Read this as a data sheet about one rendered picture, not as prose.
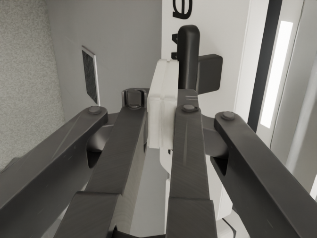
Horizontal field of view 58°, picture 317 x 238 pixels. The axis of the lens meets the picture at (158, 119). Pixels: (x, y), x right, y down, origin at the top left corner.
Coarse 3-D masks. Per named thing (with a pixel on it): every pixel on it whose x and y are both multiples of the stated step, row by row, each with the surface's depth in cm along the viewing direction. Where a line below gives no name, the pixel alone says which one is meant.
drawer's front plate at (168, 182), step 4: (168, 180) 37; (168, 184) 37; (168, 188) 37; (168, 192) 38; (168, 196) 38; (220, 220) 31; (216, 224) 30; (220, 224) 30; (224, 224) 31; (220, 228) 30; (224, 228) 30; (228, 228) 30; (220, 232) 30; (224, 232) 30; (228, 232) 30; (232, 232) 30; (220, 236) 29; (224, 236) 30; (228, 236) 30; (232, 236) 30
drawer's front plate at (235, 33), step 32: (192, 0) 23; (224, 0) 20; (256, 0) 18; (224, 32) 21; (256, 32) 19; (224, 64) 21; (256, 64) 21; (224, 96) 22; (160, 160) 35; (224, 192) 26
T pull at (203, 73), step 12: (180, 36) 19; (192, 36) 19; (180, 48) 20; (192, 48) 19; (180, 60) 20; (192, 60) 20; (204, 60) 20; (216, 60) 21; (180, 72) 20; (192, 72) 20; (204, 72) 21; (216, 72) 21; (180, 84) 21; (192, 84) 21; (204, 84) 21; (216, 84) 22
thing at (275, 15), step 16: (272, 0) 20; (288, 0) 19; (272, 16) 20; (288, 16) 19; (272, 32) 20; (272, 48) 21; (288, 48) 20; (288, 64) 20; (256, 80) 23; (256, 96) 23; (256, 112) 23; (256, 128) 24; (272, 128) 22; (240, 224) 29
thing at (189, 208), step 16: (176, 112) 13; (192, 112) 13; (176, 128) 12; (192, 128) 12; (176, 144) 11; (192, 144) 11; (176, 160) 10; (192, 160) 10; (176, 176) 9; (192, 176) 9; (176, 192) 9; (192, 192) 9; (208, 192) 9; (176, 208) 7; (192, 208) 7; (208, 208) 7; (176, 224) 7; (192, 224) 7; (208, 224) 7
